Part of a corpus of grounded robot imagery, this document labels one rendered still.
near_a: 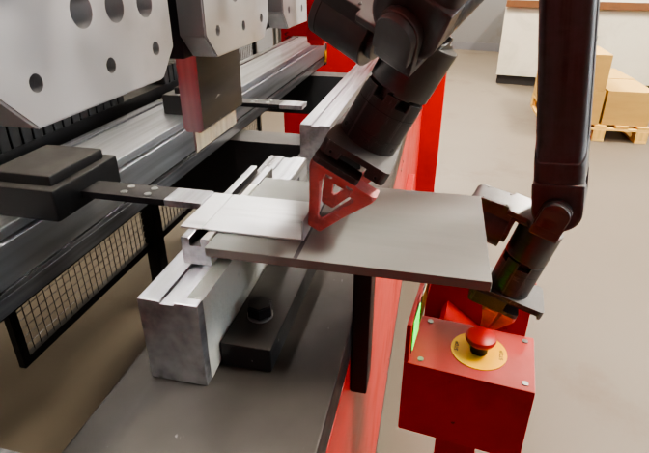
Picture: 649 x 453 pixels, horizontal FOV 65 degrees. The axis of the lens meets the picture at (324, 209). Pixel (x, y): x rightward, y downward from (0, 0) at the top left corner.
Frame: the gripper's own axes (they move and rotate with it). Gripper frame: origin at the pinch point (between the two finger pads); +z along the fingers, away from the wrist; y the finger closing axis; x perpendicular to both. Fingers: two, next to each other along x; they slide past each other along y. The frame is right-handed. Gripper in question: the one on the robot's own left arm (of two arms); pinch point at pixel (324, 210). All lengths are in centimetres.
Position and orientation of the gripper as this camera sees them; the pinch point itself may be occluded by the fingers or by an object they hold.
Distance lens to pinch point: 52.3
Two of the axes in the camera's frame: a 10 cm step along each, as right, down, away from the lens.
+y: -2.5, 4.3, -8.7
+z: -4.5, 7.4, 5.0
